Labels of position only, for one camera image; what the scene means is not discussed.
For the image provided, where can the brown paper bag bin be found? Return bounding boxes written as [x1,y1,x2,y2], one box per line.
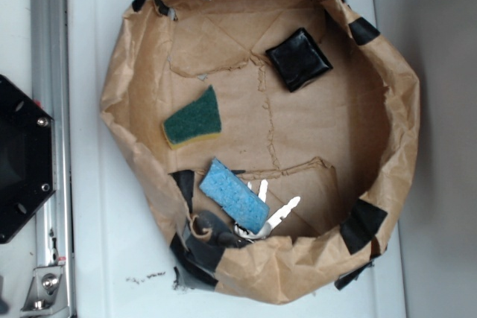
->
[101,0,420,304]

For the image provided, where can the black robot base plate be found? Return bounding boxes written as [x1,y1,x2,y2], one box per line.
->
[1,76,54,244]

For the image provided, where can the white plastic keys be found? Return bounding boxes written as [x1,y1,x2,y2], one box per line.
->
[233,196,301,241]

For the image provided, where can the aluminium frame rail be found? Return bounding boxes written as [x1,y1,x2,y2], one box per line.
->
[21,0,77,317]

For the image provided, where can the blue sponge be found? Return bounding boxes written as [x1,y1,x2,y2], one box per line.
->
[199,158,270,234]

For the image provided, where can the green and yellow sponge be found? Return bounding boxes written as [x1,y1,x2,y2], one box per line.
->
[162,86,222,150]

